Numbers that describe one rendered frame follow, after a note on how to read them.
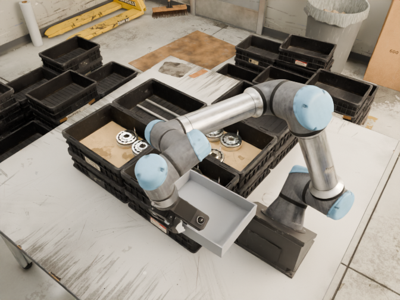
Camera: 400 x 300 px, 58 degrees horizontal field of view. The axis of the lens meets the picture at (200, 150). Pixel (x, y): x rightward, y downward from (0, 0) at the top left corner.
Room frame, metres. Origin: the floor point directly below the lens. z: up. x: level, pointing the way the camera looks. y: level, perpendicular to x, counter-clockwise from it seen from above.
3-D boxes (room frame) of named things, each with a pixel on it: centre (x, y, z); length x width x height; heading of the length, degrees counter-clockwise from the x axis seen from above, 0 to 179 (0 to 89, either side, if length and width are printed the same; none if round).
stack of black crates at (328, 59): (2.74, -0.88, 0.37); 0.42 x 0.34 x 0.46; 54
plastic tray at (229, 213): (0.73, -0.01, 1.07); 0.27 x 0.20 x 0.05; 54
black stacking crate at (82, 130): (1.27, 0.39, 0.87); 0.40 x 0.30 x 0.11; 51
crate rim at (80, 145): (1.27, 0.39, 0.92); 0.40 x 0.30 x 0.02; 51
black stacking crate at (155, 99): (1.50, 0.20, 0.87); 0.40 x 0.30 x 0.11; 51
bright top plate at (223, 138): (1.30, -0.15, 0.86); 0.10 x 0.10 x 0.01
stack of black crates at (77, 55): (2.71, 1.05, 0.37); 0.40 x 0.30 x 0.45; 144
